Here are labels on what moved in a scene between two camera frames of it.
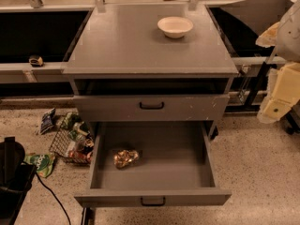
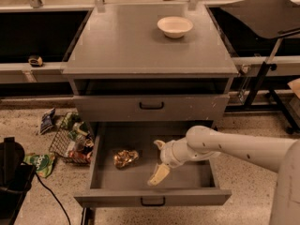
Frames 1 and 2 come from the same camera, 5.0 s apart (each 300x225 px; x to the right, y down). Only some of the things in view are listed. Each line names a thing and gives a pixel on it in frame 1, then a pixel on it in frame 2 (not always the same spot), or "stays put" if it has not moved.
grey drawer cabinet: [157, 79] stays put
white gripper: [290, 42] to [169, 154]
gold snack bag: [123, 158] stays put
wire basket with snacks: [73, 140] stays put
